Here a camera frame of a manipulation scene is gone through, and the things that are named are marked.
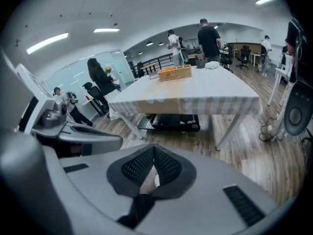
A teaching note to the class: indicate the wicker basket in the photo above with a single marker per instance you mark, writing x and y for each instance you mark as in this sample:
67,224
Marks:
174,75

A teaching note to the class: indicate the white round table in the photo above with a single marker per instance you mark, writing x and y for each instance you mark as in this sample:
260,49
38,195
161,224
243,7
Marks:
89,101

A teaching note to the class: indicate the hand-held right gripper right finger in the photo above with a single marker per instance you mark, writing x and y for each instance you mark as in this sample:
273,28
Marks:
207,204

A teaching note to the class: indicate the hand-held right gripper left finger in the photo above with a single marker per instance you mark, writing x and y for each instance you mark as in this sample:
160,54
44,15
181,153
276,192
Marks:
93,187

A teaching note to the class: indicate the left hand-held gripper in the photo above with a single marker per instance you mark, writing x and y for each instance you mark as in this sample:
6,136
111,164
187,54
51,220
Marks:
46,111

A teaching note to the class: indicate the maroon hardcover book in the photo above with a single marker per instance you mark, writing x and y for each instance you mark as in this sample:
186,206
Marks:
153,75

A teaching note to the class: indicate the white desk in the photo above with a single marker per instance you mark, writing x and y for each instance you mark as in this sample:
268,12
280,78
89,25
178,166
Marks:
278,72

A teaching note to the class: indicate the dark round-shell backpack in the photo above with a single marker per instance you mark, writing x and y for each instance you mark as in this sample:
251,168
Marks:
183,50
297,116

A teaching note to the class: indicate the grey pen holder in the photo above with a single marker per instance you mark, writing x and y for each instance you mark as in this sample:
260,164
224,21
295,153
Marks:
201,62

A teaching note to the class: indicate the wooden bar table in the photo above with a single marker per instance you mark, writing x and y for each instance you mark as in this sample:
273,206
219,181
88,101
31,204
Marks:
149,67

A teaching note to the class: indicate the checked tablecloth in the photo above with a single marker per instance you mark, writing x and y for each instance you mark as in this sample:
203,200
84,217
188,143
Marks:
207,87

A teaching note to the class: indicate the black railing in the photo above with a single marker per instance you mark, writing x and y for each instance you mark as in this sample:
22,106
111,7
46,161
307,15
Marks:
160,60

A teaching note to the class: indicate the black office chair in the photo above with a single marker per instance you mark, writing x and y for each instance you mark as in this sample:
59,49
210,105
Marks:
140,68
244,55
227,60
94,90

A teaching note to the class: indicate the flower bouquet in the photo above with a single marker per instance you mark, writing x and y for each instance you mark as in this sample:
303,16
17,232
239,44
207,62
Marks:
108,70

